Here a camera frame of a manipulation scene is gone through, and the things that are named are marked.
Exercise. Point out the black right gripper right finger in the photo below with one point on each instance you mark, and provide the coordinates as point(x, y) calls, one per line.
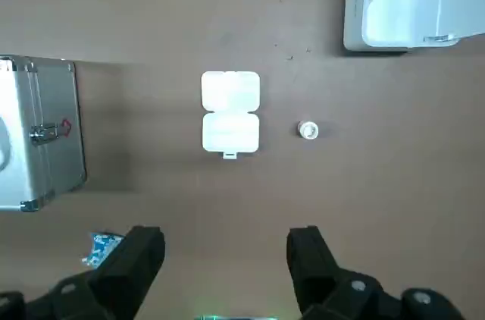
point(310, 259)

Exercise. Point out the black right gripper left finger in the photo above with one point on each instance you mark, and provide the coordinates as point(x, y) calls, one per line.
point(132, 259)

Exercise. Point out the small white medicine bottle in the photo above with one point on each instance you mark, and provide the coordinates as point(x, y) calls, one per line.
point(307, 130)

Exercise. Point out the white open pill box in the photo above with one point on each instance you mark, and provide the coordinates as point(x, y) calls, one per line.
point(231, 138)

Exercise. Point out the blue and white packet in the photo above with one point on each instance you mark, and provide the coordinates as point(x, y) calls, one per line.
point(100, 246)

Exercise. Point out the aluminium first aid case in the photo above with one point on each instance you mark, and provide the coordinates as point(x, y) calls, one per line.
point(38, 107)

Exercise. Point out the white bin with raised lid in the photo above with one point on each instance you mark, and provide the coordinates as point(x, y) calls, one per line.
point(356, 13)

